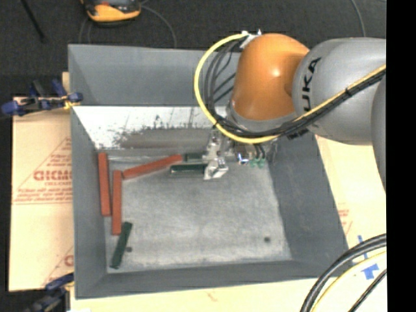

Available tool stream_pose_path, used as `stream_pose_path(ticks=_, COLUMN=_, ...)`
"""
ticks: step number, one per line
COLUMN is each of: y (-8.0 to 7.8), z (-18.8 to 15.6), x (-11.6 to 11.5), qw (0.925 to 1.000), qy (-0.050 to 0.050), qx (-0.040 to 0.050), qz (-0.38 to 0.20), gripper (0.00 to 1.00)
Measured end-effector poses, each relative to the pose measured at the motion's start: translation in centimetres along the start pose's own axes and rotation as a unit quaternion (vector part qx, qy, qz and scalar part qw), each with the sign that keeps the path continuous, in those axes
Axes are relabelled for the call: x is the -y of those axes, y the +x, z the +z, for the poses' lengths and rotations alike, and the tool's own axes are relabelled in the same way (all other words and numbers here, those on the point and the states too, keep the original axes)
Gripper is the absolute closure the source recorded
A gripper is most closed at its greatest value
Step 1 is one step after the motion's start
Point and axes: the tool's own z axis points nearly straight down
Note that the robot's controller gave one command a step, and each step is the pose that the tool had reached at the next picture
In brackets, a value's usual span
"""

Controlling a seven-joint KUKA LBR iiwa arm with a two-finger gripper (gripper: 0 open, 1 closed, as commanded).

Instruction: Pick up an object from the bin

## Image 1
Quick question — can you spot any grey metal bin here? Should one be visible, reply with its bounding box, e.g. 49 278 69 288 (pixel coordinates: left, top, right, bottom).
67 44 354 299

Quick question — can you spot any red-brown flat block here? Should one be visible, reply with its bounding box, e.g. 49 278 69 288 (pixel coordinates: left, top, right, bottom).
110 169 124 237
122 153 184 180
97 151 112 217

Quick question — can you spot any brown cardboard board, red print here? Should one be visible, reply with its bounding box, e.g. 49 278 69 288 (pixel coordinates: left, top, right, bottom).
8 71 387 293

